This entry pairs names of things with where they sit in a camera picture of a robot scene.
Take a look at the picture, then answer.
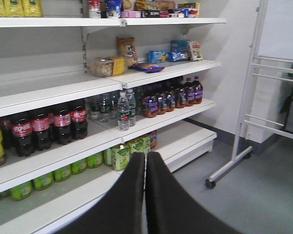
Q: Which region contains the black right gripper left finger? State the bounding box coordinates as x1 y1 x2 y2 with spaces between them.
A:
55 153 145 234

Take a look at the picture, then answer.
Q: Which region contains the pink snack box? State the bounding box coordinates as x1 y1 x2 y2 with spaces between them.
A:
121 11 142 18

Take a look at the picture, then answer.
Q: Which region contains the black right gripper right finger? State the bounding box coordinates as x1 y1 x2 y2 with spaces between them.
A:
146 152 240 234

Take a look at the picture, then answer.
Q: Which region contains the clear water bottle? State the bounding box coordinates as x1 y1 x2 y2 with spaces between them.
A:
117 91 129 131
126 89 136 127

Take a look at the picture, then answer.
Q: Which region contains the white rolling whiteboard stand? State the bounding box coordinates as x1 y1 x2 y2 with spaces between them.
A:
205 0 293 189

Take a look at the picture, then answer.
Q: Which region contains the blue cookie cup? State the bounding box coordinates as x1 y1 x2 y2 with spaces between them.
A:
106 0 123 19

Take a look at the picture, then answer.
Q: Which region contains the coke plastic bottle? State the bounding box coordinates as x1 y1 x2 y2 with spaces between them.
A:
11 112 35 156
30 108 52 151
69 99 88 139
53 103 72 145

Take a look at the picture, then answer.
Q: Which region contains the clear cookie box yellow label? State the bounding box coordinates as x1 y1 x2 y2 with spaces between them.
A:
90 57 126 78

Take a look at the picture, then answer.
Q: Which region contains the red coca-cola aluminium bottle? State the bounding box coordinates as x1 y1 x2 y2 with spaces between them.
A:
88 0 101 19

